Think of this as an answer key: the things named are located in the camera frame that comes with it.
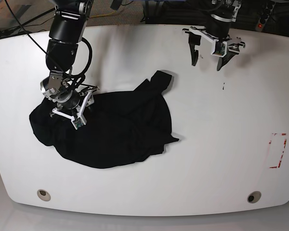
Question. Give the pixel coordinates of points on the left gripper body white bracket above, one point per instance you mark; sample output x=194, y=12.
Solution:
x=218, y=45

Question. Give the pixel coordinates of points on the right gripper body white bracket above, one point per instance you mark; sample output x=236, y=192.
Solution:
x=72, y=105

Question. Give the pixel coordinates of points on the black T-shirt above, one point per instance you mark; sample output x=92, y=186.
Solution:
x=123, y=127

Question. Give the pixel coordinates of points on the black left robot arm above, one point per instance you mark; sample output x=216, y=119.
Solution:
x=216, y=32

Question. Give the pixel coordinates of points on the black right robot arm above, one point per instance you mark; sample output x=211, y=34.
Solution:
x=61, y=85

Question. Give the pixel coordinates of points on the red tape rectangle marking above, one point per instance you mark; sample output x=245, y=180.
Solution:
x=276, y=149

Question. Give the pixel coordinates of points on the black tripod stand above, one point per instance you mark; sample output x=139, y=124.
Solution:
x=16, y=30

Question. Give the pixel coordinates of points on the black power strip red switch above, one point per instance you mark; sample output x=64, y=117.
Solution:
x=265, y=14

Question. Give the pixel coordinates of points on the black metal frame on floor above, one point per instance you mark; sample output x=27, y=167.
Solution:
x=155, y=12

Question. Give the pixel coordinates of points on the left table cable grommet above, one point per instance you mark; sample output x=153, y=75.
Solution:
x=43, y=195

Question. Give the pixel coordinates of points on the table cable grommet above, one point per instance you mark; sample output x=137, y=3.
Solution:
x=43, y=195
x=254, y=197

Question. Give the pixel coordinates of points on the right table cable grommet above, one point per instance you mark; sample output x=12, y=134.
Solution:
x=254, y=197

